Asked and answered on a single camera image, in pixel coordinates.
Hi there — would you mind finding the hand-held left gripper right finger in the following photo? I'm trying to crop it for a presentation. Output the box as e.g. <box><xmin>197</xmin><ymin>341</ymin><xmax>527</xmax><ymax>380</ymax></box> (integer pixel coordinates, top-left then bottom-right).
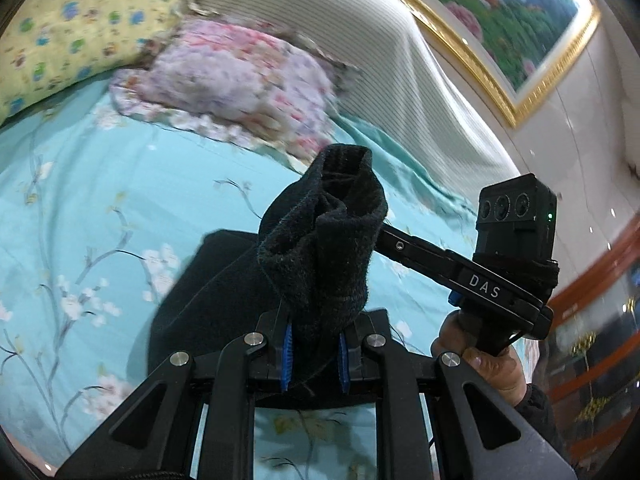
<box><xmin>337</xmin><ymin>309</ymin><xmax>576</xmax><ymax>480</ymax></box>

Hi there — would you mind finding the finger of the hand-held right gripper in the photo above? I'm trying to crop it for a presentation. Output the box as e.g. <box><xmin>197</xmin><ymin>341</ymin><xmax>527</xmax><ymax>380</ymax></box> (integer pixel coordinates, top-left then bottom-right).
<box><xmin>376</xmin><ymin>223</ymin><xmax>476</xmax><ymax>276</ymax></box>

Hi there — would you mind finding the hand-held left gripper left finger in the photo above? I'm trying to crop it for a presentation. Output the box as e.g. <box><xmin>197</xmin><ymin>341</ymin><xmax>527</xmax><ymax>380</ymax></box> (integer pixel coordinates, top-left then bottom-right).
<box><xmin>55</xmin><ymin>310</ymin><xmax>293</xmax><ymax>480</ymax></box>

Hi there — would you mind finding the person's right forearm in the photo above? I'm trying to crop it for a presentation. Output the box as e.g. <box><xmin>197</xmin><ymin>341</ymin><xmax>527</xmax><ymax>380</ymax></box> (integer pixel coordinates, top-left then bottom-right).
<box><xmin>512</xmin><ymin>382</ymin><xmax>572</xmax><ymax>472</ymax></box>

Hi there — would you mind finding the person's right hand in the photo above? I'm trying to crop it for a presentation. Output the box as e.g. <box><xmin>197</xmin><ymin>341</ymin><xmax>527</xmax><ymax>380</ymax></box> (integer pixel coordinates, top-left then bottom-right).
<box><xmin>431</xmin><ymin>310</ymin><xmax>528</xmax><ymax>408</ymax></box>

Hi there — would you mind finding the brown wooden furniture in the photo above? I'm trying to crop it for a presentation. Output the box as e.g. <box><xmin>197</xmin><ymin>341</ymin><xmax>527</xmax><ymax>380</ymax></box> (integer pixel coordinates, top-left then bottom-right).
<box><xmin>540</xmin><ymin>230</ymin><xmax>640</xmax><ymax>463</ymax></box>

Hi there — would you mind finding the white striped headboard cover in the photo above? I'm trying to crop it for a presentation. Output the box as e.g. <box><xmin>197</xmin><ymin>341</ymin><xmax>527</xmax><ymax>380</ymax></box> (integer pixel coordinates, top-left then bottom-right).
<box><xmin>187</xmin><ymin>0</ymin><xmax>518</xmax><ymax>211</ymax></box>

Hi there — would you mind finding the gold framed floral painting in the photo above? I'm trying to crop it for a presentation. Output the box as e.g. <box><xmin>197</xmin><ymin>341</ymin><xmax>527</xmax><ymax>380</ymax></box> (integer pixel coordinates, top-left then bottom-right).
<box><xmin>340</xmin><ymin>0</ymin><xmax>601</xmax><ymax>128</ymax></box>

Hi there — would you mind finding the pink floral ruffled pillow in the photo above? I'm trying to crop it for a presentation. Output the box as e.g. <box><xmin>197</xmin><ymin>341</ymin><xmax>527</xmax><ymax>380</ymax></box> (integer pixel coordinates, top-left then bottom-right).
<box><xmin>110</xmin><ymin>17</ymin><xmax>363</xmax><ymax>161</ymax></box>

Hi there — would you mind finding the yellow printed pillow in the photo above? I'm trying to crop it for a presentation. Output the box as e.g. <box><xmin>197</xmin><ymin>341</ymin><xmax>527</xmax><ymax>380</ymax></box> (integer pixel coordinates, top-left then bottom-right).
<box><xmin>0</xmin><ymin>0</ymin><xmax>196</xmax><ymax>126</ymax></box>

